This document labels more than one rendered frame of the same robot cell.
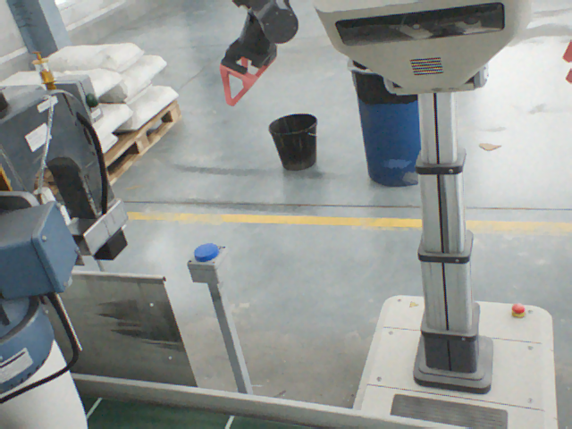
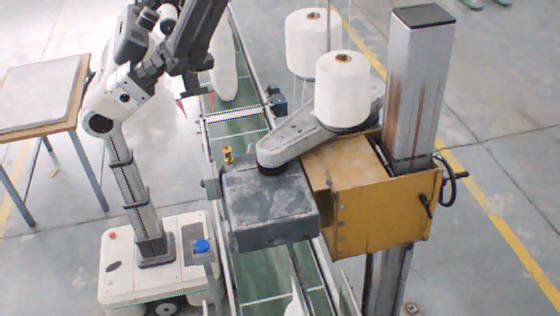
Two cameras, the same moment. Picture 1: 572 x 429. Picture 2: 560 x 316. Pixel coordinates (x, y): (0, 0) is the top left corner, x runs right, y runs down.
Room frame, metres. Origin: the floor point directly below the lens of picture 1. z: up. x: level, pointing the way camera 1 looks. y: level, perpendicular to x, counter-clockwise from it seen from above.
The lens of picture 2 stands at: (1.68, 1.34, 2.24)
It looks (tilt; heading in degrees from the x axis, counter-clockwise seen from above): 41 degrees down; 236
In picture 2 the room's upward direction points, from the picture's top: 5 degrees counter-clockwise
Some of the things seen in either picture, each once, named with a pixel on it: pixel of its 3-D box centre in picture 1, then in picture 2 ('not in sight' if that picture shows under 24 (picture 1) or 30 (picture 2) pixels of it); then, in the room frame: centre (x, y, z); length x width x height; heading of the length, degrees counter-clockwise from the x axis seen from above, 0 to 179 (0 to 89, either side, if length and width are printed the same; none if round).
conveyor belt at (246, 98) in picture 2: not in sight; (216, 48); (-0.05, -2.06, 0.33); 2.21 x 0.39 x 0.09; 65
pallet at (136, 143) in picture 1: (91, 144); not in sight; (4.27, 1.25, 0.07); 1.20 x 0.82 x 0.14; 157
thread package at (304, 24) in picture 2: not in sight; (313, 42); (0.88, 0.39, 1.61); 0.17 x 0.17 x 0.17
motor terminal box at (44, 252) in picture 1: (37, 257); not in sight; (0.74, 0.33, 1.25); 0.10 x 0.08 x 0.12; 0
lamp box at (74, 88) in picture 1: (75, 100); (212, 181); (1.28, 0.37, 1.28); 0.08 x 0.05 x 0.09; 65
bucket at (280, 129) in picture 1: (296, 143); not in sight; (3.46, -0.15, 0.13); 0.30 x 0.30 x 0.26
